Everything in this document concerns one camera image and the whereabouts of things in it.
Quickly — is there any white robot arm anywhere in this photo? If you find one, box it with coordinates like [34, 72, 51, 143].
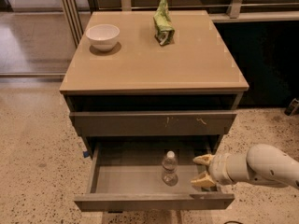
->
[191, 144, 299, 189]

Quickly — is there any dark object on floor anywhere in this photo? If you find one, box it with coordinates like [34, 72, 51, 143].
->
[284, 98, 299, 116]

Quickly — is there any blue tape piece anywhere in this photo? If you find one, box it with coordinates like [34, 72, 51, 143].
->
[83, 151, 90, 158]

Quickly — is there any closed grey top drawer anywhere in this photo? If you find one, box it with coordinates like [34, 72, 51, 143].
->
[70, 111, 236, 137]

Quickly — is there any green chip bag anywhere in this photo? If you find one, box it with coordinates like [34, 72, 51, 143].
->
[153, 0, 175, 46]

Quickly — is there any white ceramic bowl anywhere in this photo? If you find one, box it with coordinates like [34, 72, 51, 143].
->
[86, 24, 120, 51]

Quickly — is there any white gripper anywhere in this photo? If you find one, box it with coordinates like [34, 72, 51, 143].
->
[191, 153, 233, 188]

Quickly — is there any grey drawer cabinet beige top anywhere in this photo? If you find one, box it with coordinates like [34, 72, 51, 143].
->
[59, 10, 250, 213]

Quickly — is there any open grey middle drawer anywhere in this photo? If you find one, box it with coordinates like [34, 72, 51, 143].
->
[75, 140, 235, 212]

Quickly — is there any clear plastic water bottle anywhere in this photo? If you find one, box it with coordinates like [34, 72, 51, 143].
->
[162, 150, 178, 187]

